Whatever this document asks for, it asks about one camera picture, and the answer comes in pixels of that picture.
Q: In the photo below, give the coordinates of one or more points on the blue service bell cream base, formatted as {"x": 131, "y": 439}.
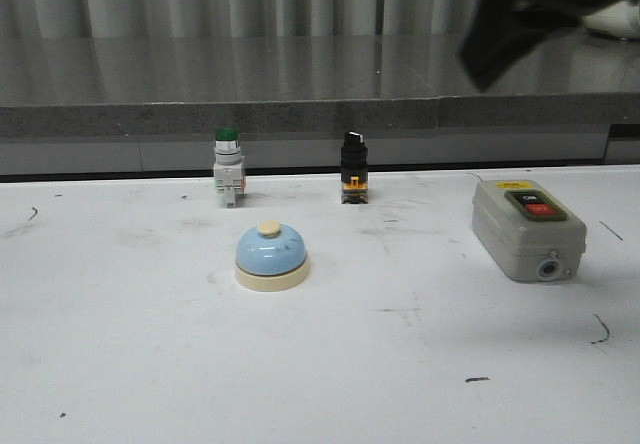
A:
{"x": 271, "y": 257}

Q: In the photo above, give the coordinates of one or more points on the white object on counter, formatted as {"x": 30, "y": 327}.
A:
{"x": 620, "y": 20}

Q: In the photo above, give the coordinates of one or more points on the grey stone counter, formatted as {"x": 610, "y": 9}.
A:
{"x": 152, "y": 105}

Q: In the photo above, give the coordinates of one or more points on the black yellow selector switch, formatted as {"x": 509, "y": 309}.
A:
{"x": 354, "y": 169}

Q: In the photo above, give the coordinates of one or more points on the grey on off switch box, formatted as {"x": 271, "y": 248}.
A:
{"x": 530, "y": 234}

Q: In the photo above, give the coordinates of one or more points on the green white pushbutton switch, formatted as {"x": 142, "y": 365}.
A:
{"x": 228, "y": 169}

